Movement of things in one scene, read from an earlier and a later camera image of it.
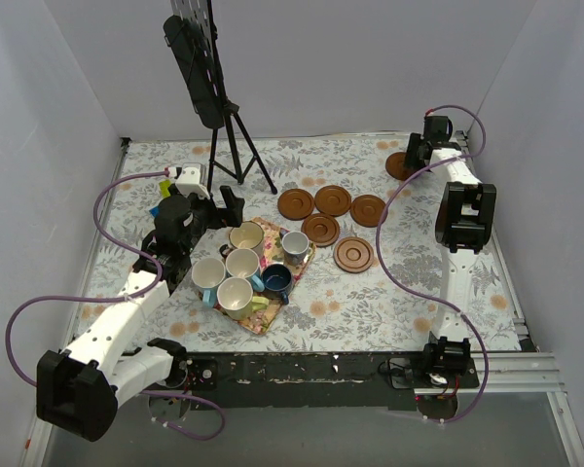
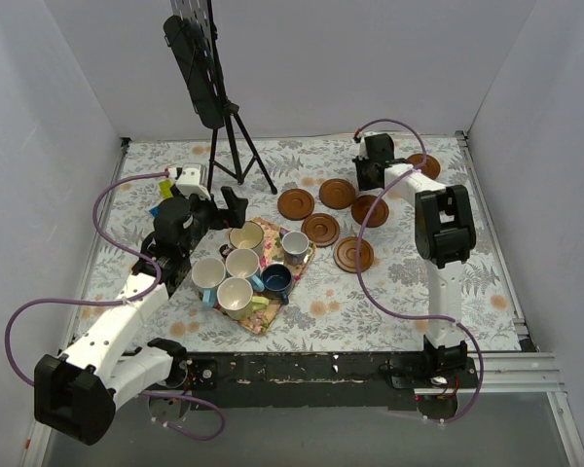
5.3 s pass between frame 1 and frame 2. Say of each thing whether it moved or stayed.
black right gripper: moved
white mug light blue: stayed
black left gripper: stayed
